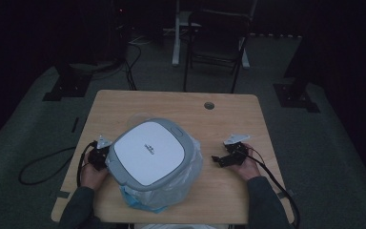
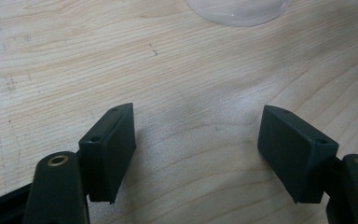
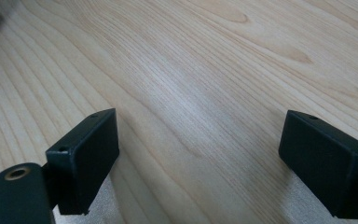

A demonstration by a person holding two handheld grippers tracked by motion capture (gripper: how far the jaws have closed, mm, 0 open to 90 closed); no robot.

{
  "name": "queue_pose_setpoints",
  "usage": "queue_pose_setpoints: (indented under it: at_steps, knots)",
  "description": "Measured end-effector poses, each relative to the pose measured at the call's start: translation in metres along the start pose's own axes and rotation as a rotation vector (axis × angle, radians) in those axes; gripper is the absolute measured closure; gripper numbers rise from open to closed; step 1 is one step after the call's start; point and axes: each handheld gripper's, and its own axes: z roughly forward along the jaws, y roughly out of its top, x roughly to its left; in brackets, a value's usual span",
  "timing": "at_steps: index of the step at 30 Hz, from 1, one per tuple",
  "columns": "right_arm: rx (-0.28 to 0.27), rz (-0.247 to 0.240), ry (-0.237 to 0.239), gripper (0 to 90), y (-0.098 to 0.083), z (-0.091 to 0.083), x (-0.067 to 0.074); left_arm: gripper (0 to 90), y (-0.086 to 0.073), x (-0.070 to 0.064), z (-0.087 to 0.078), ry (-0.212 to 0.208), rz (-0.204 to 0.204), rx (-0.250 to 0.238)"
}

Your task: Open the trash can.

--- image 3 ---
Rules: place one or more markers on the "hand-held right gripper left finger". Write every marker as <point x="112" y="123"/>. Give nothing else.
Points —
<point x="84" y="161"/>

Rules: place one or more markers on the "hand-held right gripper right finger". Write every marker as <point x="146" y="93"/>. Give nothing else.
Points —
<point x="326" y="161"/>

